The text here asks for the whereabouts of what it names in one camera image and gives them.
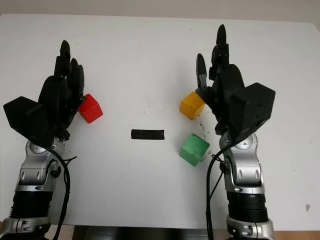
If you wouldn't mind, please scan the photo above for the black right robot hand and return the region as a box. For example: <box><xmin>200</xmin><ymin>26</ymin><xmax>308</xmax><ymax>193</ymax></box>
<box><xmin>195</xmin><ymin>24</ymin><xmax>247</xmax><ymax>137</ymax></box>

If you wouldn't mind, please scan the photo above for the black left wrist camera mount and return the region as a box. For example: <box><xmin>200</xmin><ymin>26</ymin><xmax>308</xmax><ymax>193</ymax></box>
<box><xmin>2</xmin><ymin>96</ymin><xmax>55</xmax><ymax>147</ymax></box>

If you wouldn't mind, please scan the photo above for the black tape strip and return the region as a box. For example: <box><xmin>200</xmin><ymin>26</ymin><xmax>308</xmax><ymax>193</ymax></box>
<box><xmin>130</xmin><ymin>128</ymin><xmax>166</xmax><ymax>141</ymax></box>

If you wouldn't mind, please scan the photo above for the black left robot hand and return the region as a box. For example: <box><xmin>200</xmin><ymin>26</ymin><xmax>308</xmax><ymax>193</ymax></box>
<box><xmin>37</xmin><ymin>39</ymin><xmax>87</xmax><ymax>141</ymax></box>

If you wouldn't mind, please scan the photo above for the yellow wooden block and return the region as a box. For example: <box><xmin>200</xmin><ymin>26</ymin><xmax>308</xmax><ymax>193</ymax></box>
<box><xmin>179</xmin><ymin>91</ymin><xmax>206</xmax><ymax>121</ymax></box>

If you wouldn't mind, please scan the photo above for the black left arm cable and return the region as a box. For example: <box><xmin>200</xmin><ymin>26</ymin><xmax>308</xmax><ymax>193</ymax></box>
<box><xmin>49</xmin><ymin>147</ymin><xmax>78</xmax><ymax>240</ymax></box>

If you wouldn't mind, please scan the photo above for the red wooden block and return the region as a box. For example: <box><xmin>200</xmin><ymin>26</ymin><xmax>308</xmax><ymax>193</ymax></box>
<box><xmin>78</xmin><ymin>93</ymin><xmax>104</xmax><ymax>124</ymax></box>

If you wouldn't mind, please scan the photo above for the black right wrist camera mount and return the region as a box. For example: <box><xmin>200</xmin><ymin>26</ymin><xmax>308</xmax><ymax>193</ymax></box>
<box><xmin>229</xmin><ymin>82</ymin><xmax>277</xmax><ymax>142</ymax></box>

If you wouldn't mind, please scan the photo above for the green wooden block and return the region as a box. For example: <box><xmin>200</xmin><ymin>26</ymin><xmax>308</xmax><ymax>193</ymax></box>
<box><xmin>178</xmin><ymin>133</ymin><xmax>210</xmax><ymax>167</ymax></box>

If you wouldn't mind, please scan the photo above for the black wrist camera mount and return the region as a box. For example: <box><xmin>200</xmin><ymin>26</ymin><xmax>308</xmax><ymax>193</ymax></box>
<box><xmin>229</xmin><ymin>82</ymin><xmax>277</xmax><ymax>142</ymax></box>
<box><xmin>2</xmin><ymin>96</ymin><xmax>55</xmax><ymax>147</ymax></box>

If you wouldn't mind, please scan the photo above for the dark grey robot torso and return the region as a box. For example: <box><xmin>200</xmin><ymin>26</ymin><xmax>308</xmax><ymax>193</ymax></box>
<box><xmin>72</xmin><ymin>225</ymin><xmax>228</xmax><ymax>240</ymax></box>

